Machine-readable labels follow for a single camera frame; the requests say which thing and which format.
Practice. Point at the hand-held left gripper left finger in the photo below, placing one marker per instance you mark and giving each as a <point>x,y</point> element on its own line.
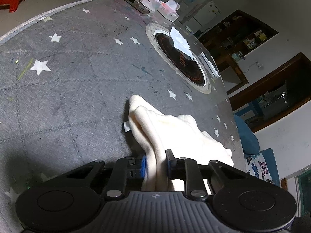
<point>143,166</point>

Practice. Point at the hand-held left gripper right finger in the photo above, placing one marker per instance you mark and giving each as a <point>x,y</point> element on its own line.
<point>168,167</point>

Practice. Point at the cream sweatshirt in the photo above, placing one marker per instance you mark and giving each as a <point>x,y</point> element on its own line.
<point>170,131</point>

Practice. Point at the blue cushion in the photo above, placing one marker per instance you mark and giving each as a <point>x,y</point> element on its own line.
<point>247,136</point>

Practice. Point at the butterfly print cloth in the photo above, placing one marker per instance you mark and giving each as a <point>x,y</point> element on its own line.
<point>261,167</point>

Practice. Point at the round black induction cooktop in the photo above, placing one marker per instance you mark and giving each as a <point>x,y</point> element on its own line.
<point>187,70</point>

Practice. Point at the grey star print tablecloth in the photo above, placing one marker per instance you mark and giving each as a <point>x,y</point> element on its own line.
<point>73,89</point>

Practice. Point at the wooden side table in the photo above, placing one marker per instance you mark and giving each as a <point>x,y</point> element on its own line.
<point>230,75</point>

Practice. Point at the white crumpled cloth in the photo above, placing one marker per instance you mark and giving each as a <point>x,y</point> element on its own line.
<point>181,41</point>

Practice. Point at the glass jar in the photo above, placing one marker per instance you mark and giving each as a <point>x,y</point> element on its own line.
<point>238,56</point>

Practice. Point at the small flat packet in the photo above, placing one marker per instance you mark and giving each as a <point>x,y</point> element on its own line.
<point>189,29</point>

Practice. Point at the dark wooden shelf cabinet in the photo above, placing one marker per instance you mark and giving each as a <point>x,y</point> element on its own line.
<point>238,34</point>

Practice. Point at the white refrigerator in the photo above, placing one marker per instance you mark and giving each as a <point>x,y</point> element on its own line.
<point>206,15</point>

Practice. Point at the tissue box with red print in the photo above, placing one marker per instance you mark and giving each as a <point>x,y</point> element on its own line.
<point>168,11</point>

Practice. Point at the dark tablet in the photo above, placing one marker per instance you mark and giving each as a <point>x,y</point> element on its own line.
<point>133,3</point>

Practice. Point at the small white tissue box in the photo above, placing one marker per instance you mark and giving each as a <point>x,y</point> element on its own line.
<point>149,0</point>

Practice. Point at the dark wooden door frame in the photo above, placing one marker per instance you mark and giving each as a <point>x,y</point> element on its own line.
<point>267,82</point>

